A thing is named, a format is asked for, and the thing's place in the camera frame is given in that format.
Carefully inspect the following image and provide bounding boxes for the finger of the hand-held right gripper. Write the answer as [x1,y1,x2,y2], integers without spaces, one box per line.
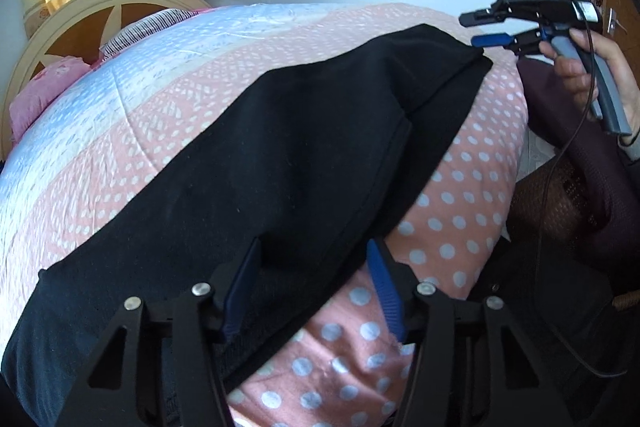
[459,7,503,28]
[470,32,543,58]

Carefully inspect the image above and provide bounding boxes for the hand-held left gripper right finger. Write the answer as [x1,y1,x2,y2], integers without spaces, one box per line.
[366,238,576,427]

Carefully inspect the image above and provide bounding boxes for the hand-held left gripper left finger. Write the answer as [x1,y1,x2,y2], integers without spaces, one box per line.
[57,237,263,427]

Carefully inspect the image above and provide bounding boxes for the black pants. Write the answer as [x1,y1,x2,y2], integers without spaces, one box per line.
[0,23,493,427]

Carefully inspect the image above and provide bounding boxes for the person's right forearm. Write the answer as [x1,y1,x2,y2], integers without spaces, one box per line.
[617,117,640,165]

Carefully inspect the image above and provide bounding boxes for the person's right hand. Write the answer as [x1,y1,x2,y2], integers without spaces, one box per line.
[539,29,640,138]

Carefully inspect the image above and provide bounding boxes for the dark maroon garment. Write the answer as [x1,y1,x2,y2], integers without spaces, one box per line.
[515,57,640,268]

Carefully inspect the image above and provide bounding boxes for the black garment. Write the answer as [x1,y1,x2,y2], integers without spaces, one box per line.
[475,237,640,427]

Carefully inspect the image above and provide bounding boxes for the pink and blue dotted quilt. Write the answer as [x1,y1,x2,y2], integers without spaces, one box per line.
[0,2,531,427]

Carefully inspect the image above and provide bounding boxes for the striped pillow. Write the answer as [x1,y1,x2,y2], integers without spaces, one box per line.
[100,8,201,60]

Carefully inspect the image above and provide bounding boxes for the pink pillow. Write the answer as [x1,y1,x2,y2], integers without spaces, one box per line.
[10,55,93,142]

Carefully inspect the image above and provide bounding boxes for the cream wooden headboard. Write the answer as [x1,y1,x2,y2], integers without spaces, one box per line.
[0,0,213,160]

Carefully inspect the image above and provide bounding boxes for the metal door handle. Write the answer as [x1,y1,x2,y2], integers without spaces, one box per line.
[606,6,627,36]

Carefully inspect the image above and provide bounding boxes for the black cable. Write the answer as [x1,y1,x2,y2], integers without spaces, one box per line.
[534,7,631,379]

